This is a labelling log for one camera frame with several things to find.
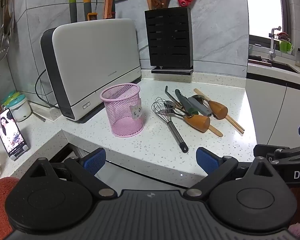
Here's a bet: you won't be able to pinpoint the wooden handled cleaver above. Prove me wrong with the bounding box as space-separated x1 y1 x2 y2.
103 0 113 20

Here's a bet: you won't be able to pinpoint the black knife block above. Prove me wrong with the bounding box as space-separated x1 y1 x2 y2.
144 7 193 76

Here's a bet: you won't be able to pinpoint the pink mesh utensil holder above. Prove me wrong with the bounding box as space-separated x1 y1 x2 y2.
100 83 145 137

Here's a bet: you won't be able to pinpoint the smartphone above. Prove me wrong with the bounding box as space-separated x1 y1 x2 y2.
0 108 25 155

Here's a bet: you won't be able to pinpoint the light grey handled peeler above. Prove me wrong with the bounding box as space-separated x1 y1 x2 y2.
187 97 212 117

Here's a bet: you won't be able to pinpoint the bent metal straw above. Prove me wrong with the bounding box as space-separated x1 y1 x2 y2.
164 85 185 111

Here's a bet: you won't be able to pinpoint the metal whisk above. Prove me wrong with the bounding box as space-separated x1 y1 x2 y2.
151 97 189 153

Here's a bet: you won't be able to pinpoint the teal lidded container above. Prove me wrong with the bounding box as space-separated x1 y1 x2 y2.
0 91 21 106

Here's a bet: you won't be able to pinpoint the metal faucet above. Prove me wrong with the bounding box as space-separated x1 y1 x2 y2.
268 26 282 61

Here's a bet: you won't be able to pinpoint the red fuzzy clothing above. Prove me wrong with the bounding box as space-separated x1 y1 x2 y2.
0 177 19 240

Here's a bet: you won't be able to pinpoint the green cup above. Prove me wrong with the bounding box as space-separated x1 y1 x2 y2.
279 40 294 54

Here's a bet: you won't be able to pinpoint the black power cable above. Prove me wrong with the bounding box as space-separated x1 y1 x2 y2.
35 68 60 108

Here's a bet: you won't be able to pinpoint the grey phone stand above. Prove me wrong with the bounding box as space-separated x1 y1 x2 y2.
7 144 30 161

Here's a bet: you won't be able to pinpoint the white jar with teal lid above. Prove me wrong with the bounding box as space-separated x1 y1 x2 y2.
9 95 32 122

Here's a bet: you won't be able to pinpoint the brown cone-handled wooden tool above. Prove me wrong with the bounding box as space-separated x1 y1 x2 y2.
208 100 228 120
183 114 211 133

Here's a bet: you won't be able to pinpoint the orange-tipped grey handled knife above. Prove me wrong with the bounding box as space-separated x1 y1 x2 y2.
83 0 92 22

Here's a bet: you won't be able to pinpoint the green-tipped grey handled knife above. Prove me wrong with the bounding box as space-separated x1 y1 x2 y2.
69 0 78 23

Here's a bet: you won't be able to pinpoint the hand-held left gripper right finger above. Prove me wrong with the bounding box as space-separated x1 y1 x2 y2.
184 147 278 198

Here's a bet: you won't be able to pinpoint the metal mesh strainer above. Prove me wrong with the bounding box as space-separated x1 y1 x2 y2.
0 33 10 66

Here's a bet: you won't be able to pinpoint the kitchen sink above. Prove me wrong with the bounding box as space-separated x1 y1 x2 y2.
269 60 300 75

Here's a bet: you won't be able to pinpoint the white knife sterilizer appliance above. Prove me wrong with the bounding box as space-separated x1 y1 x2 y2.
40 18 142 124

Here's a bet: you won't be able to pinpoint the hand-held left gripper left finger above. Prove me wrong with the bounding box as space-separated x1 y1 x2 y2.
27 147 117 198

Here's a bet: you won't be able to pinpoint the metal rods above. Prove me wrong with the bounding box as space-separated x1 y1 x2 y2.
31 111 47 122

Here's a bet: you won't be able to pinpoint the white base cabinet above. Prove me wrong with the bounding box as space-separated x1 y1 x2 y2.
247 72 300 147

